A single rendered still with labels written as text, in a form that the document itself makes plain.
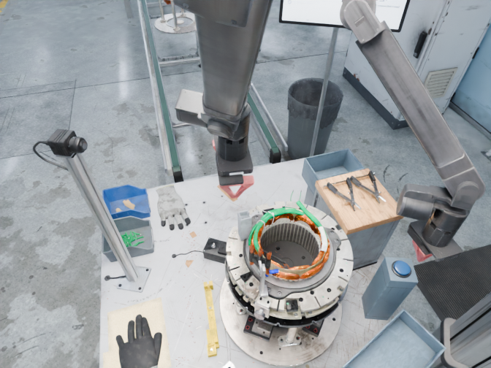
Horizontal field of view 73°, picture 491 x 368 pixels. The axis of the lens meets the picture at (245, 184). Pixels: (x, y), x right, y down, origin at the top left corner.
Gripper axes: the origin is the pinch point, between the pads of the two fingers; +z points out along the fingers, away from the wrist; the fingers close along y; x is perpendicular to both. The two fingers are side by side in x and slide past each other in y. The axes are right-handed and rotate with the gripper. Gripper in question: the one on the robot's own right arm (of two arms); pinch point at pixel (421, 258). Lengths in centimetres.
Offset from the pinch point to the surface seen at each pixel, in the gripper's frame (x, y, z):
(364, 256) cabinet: 0.6, -17.0, 24.9
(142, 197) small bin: -70, -71, 29
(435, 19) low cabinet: 136, -164, 15
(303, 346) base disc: -28.6, 1.9, 30.5
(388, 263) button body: -3.8, -4.7, 7.6
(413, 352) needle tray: -10.3, 16.1, 9.0
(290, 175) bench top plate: -6, -66, 31
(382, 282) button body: -5.4, -2.3, 13.1
